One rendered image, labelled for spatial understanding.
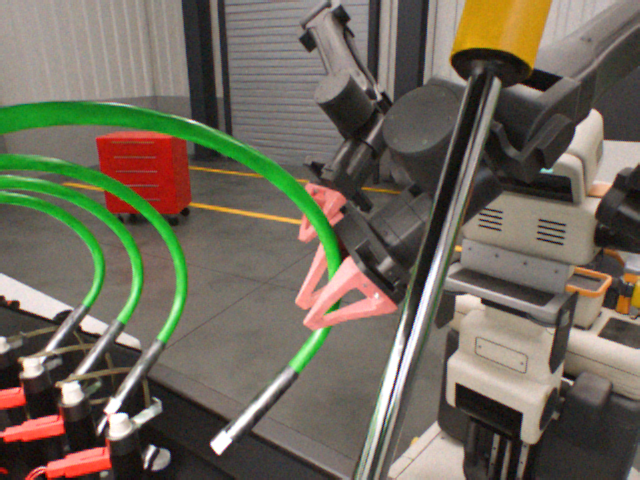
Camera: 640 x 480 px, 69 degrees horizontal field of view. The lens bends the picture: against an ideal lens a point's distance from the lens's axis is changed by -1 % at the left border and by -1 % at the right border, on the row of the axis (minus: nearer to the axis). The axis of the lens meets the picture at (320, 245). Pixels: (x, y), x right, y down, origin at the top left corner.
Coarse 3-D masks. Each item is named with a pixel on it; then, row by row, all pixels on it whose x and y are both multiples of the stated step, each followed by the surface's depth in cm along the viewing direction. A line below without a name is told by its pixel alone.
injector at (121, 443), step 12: (132, 420) 45; (108, 432) 43; (132, 432) 44; (108, 444) 43; (120, 444) 43; (132, 444) 44; (120, 456) 43; (132, 456) 44; (144, 456) 47; (156, 456) 48; (120, 468) 44; (132, 468) 44; (144, 468) 46
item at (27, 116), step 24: (0, 120) 25; (24, 120) 26; (48, 120) 27; (72, 120) 27; (96, 120) 28; (120, 120) 29; (144, 120) 29; (168, 120) 30; (192, 120) 31; (216, 144) 32; (240, 144) 33; (264, 168) 35; (288, 192) 37; (312, 216) 39; (336, 240) 41; (336, 264) 42; (312, 336) 43
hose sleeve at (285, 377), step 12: (276, 372) 43; (288, 372) 42; (276, 384) 42; (288, 384) 42; (264, 396) 42; (276, 396) 42; (252, 408) 41; (264, 408) 42; (240, 420) 41; (252, 420) 41; (228, 432) 41; (240, 432) 41
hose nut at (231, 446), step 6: (222, 432) 41; (216, 438) 41; (222, 438) 41; (228, 438) 41; (216, 444) 41; (222, 444) 41; (228, 444) 41; (234, 444) 41; (216, 450) 40; (222, 450) 40; (228, 450) 41; (234, 450) 41; (222, 456) 41; (228, 456) 41
